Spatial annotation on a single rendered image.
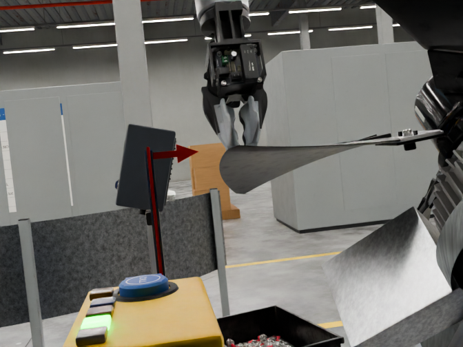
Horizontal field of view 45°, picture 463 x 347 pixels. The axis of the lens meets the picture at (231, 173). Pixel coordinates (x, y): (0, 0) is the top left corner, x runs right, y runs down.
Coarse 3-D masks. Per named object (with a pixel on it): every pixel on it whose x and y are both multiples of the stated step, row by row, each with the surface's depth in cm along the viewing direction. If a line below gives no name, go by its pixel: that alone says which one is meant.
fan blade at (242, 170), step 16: (336, 144) 68; (352, 144) 68; (368, 144) 69; (224, 160) 69; (240, 160) 70; (256, 160) 72; (272, 160) 74; (288, 160) 76; (304, 160) 79; (224, 176) 77; (240, 176) 79; (256, 176) 81; (272, 176) 83; (240, 192) 85
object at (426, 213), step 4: (432, 180) 86; (432, 184) 86; (432, 188) 84; (428, 192) 84; (424, 196) 87; (428, 196) 82; (424, 200) 82; (428, 200) 81; (420, 204) 82; (424, 204) 80; (428, 204) 80; (420, 208) 82; (424, 208) 80; (428, 208) 93; (420, 212) 81; (424, 212) 92; (428, 212) 95; (424, 216) 94; (428, 216) 96
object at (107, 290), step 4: (96, 288) 45; (100, 288) 45; (104, 288) 45; (108, 288) 45; (112, 288) 45; (92, 292) 44; (96, 292) 44; (100, 292) 44; (104, 292) 44; (108, 292) 44; (112, 292) 44; (92, 296) 44; (96, 296) 44; (100, 296) 44; (104, 296) 44; (108, 296) 44
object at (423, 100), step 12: (432, 84) 76; (420, 96) 78; (432, 96) 75; (444, 96) 74; (456, 96) 72; (420, 108) 78; (432, 108) 75; (444, 108) 73; (456, 108) 72; (420, 120) 79; (432, 120) 75; (444, 120) 73; (456, 120) 72; (444, 132) 74; (456, 132) 68; (444, 144) 70; (456, 144) 69; (444, 156) 70
